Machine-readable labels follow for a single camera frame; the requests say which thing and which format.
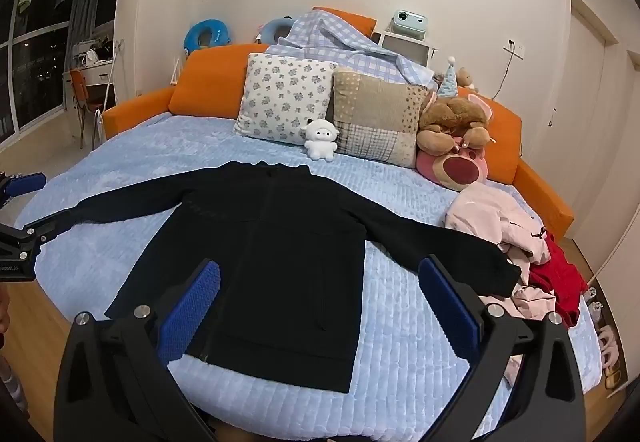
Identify black jacket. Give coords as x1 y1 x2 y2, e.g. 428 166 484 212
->
56 162 520 393

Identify light blue quilted bedspread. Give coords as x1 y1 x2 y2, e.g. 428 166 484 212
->
13 112 603 442

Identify red garment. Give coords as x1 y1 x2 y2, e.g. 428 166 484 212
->
528 233 588 328

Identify orange chair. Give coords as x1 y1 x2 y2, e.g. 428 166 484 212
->
70 69 104 148

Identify white slippers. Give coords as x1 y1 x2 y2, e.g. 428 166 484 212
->
584 287 623 392

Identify pink jacket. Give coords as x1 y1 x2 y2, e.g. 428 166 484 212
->
444 181 558 386

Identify white desk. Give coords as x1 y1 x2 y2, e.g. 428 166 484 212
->
63 61 115 110

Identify pink strawberry bear plush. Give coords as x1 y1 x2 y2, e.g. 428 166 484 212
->
415 92 494 193

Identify white door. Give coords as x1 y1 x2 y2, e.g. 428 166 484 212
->
527 0 620 235

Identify brown teddy bear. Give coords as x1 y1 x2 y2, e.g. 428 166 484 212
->
416 94 492 157

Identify beige patchwork pillow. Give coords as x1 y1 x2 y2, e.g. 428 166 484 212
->
332 68 431 169

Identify blue neck pillow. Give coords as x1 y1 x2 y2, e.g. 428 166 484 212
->
257 17 295 46
183 19 231 54

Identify small party hat plush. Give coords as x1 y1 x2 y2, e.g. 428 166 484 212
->
437 56 458 97

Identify white plush sheep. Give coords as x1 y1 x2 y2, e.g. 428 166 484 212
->
302 119 340 162

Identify white floral pillow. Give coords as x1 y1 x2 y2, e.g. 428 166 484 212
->
234 53 337 145

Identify white bedside table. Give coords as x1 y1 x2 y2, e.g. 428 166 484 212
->
371 31 438 67

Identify teal projector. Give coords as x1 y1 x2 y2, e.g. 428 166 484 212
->
390 9 427 40

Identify blue checked blanket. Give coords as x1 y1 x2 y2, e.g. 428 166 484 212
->
267 10 434 87

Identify wall power socket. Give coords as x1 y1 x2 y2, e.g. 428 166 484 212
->
503 38 525 60

